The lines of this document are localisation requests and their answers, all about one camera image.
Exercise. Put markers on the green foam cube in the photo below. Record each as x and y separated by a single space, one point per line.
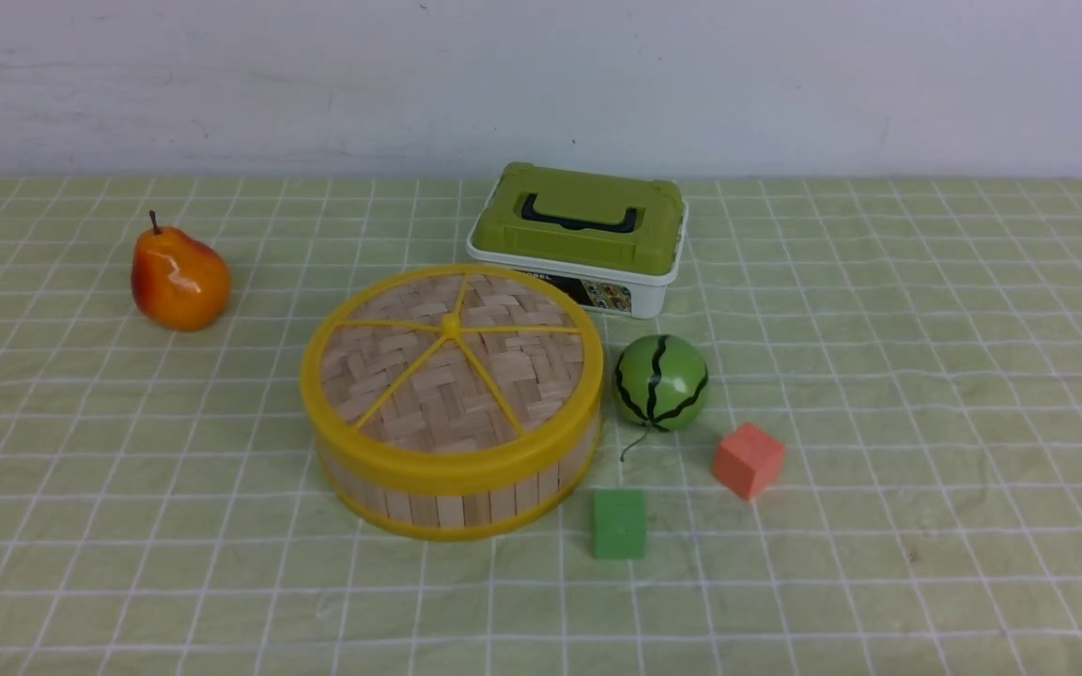
619 524

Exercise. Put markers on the orange foam cube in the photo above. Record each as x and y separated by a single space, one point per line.
748 461

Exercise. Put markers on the yellow woven bamboo steamer lid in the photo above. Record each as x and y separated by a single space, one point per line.
455 380

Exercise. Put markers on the green lidded white storage box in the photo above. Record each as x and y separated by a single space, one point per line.
611 244

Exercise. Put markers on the green toy watermelon ball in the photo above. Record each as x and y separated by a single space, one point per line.
659 383

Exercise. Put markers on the orange red toy pear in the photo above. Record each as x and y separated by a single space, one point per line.
177 281

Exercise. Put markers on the bamboo steamer basket yellow rim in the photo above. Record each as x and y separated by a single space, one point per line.
501 501

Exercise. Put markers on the green checkered tablecloth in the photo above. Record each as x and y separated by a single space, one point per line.
916 345

